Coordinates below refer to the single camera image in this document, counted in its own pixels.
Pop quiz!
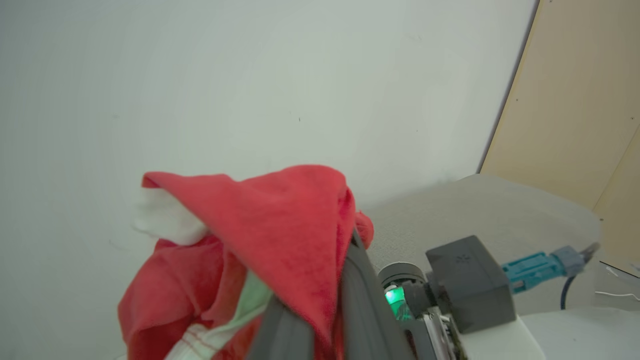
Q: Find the teal cable connector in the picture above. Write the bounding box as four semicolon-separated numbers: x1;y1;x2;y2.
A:
501;244;601;294

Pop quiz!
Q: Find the white red-striped cloth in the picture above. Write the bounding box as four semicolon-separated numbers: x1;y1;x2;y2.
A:
132;187;275;360

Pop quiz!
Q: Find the dark blue camera cable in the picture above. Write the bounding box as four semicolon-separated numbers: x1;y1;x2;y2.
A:
560;275;582;311

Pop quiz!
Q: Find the red fleece garment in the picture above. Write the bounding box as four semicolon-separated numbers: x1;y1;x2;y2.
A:
118;165;375;360

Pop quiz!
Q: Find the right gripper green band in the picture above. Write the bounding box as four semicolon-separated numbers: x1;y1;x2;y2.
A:
246;229;467;360

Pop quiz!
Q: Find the beige wooden panel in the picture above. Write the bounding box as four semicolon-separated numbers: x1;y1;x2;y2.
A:
479;0;640;277

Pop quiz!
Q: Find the grey fabric sofa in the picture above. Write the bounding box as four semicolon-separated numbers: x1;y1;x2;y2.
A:
359;173;602;317

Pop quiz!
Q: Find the dark grey wrist camera box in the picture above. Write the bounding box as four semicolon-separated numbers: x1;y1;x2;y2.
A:
425;235;517;334

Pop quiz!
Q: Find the thin white cable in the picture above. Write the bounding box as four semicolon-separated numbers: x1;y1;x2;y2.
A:
595;266;640;303

